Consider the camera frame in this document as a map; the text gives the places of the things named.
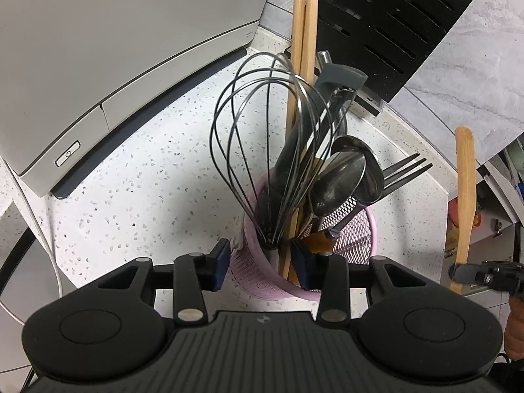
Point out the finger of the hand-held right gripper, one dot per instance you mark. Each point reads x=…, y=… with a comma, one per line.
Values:
x=470, y=273

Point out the grey peeler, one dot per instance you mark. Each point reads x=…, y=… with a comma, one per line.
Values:
x=339, y=75

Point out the white countertop appliance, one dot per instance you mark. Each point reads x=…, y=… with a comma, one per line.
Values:
x=123, y=28

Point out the dark metal fork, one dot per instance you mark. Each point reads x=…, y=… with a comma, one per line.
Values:
x=391, y=182

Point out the person's right forearm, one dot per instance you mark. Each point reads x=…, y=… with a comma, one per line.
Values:
x=516, y=327

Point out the pink mesh cup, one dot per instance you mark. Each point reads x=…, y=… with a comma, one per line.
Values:
x=254, y=270

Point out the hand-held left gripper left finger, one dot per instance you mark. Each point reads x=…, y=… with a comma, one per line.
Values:
x=221, y=264

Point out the bent metal straw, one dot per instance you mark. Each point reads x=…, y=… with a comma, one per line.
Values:
x=323, y=58

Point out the black slotted knife block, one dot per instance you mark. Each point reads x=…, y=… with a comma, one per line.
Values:
x=409, y=16

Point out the small steel spoon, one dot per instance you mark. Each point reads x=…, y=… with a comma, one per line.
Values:
x=337, y=184

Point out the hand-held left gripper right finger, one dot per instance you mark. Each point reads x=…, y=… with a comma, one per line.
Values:
x=303, y=266

